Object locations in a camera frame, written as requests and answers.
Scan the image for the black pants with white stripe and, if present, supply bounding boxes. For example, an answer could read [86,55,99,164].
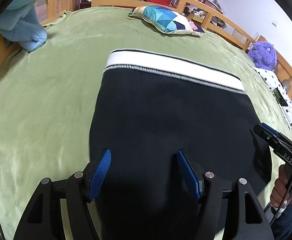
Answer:
[89,49,272,239]

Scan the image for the person right hand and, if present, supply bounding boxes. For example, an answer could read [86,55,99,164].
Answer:
[270,165,292,207]

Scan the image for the black phone on pillow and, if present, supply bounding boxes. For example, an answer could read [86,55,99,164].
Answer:
[273,88,288,107]

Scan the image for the white black flower pillow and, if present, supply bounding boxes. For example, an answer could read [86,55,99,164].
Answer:
[253,67,292,129]

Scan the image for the green plush bed blanket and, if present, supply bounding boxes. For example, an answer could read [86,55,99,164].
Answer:
[0,7,292,239]

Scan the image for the purple plush toy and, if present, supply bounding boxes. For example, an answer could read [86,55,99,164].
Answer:
[248,41,277,70]

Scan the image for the light blue plush towel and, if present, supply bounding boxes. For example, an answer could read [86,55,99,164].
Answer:
[0,0,47,53]

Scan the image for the cluttered desk with papers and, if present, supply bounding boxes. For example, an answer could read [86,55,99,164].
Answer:
[186,0,255,43]

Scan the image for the geometric blue pink pillow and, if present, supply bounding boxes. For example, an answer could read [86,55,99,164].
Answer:
[129,5,205,36]

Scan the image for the wooden bed frame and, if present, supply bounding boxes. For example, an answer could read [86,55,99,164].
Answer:
[0,0,292,100]

